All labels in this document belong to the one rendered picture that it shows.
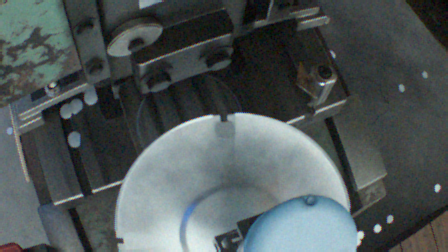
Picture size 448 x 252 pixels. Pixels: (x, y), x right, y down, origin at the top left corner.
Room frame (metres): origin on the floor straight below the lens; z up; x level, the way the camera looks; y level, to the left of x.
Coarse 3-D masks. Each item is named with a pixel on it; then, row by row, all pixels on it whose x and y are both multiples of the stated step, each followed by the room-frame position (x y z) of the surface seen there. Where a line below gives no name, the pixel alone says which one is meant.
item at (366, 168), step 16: (320, 32) 0.46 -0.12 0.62; (336, 64) 0.41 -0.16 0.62; (352, 96) 0.35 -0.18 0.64; (352, 112) 0.33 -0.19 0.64; (336, 128) 0.30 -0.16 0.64; (352, 128) 0.30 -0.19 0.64; (368, 128) 0.31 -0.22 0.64; (336, 144) 0.29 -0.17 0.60; (352, 144) 0.28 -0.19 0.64; (368, 144) 0.28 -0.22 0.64; (352, 160) 0.25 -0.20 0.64; (368, 160) 0.26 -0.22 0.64; (352, 176) 0.23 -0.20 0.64; (368, 176) 0.23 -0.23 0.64; (352, 192) 0.22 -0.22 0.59; (368, 192) 0.21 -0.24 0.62; (384, 192) 0.22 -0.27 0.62; (352, 208) 0.20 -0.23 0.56
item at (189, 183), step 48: (192, 144) 0.20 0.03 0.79; (240, 144) 0.21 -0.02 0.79; (288, 144) 0.22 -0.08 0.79; (144, 192) 0.13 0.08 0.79; (192, 192) 0.14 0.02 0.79; (240, 192) 0.15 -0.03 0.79; (288, 192) 0.16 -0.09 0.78; (336, 192) 0.17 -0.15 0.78; (144, 240) 0.07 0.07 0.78; (192, 240) 0.08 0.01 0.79
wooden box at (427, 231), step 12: (432, 216) 0.27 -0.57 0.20; (444, 216) 0.24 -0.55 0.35; (420, 228) 0.21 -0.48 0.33; (432, 228) 0.21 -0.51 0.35; (444, 228) 0.21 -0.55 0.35; (396, 240) 0.20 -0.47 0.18; (408, 240) 0.18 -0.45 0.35; (420, 240) 0.18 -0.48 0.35; (432, 240) 0.18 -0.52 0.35; (444, 240) 0.18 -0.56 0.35
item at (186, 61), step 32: (96, 0) 0.22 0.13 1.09; (128, 0) 0.24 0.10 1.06; (160, 0) 0.25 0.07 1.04; (192, 0) 0.27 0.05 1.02; (224, 0) 0.28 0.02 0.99; (128, 32) 0.22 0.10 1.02; (160, 32) 0.24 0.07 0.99; (192, 32) 0.25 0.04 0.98; (224, 32) 0.26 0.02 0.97; (128, 64) 0.23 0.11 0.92; (160, 64) 0.22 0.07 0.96; (192, 64) 0.24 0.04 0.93; (224, 64) 0.24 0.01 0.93
